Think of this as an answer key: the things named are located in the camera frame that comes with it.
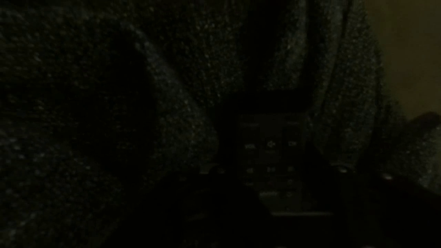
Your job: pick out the brown tufted sofa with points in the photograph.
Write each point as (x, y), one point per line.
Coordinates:
(413, 55)

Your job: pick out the black remote control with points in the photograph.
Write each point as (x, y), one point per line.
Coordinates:
(270, 156)

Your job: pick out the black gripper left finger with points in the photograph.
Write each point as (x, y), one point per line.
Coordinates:
(211, 211)

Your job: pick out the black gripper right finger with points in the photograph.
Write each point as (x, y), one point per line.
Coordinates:
(351, 207)

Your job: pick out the dark grey crumpled towel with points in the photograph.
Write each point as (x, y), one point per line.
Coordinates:
(91, 114)

